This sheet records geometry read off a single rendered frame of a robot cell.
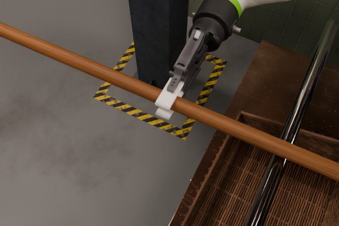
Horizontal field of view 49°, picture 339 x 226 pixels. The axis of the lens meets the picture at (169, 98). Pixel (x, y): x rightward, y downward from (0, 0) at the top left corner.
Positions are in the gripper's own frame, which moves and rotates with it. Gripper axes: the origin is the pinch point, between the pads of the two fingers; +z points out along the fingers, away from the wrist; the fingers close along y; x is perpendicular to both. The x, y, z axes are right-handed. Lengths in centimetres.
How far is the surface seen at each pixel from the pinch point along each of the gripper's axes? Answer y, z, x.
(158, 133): 119, -41, 28
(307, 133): 41, -29, -33
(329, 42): 1.8, -30.2, -25.1
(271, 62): 61, -67, -14
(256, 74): 61, -59, -10
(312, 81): 1.7, -17.9, -24.4
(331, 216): 58, -15, -50
